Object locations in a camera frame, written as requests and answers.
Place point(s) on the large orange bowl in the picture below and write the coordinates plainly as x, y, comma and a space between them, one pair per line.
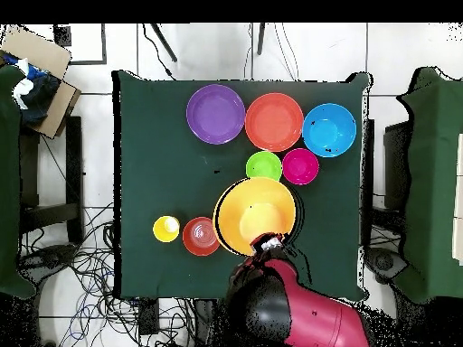
253, 213

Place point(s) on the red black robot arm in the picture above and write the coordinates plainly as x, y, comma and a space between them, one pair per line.
307, 314

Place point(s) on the small green bowl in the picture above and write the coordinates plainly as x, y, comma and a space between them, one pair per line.
263, 164

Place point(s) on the small red bowl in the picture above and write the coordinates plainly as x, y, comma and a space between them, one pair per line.
199, 236

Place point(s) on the pink bowl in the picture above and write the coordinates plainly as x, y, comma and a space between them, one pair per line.
300, 166

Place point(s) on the dark green table cloth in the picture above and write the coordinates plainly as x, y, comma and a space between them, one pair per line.
162, 162

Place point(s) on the yellow cup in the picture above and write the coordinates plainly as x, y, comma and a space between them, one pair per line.
165, 229

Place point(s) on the purple bowl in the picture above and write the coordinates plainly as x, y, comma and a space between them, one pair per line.
215, 114

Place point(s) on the large red bowl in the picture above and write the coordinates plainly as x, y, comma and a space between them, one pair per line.
274, 122

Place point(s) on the blue bowl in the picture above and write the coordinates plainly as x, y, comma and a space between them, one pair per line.
329, 130

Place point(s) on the black power box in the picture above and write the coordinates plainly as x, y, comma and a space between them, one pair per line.
149, 318

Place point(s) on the black tripod leg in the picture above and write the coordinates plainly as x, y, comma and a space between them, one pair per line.
260, 38
164, 42

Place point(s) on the green cloth covered table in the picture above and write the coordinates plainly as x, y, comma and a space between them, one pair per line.
9, 180
430, 180

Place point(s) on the blue cloth bag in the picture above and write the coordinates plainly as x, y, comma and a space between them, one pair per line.
39, 94

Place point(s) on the white board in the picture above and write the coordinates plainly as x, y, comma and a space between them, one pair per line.
459, 198

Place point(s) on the brown cardboard box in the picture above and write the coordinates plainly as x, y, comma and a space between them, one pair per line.
39, 50

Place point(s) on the black stool frame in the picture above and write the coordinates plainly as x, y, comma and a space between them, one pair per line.
74, 162

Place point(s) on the black floor frame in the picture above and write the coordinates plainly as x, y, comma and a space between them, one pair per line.
104, 43

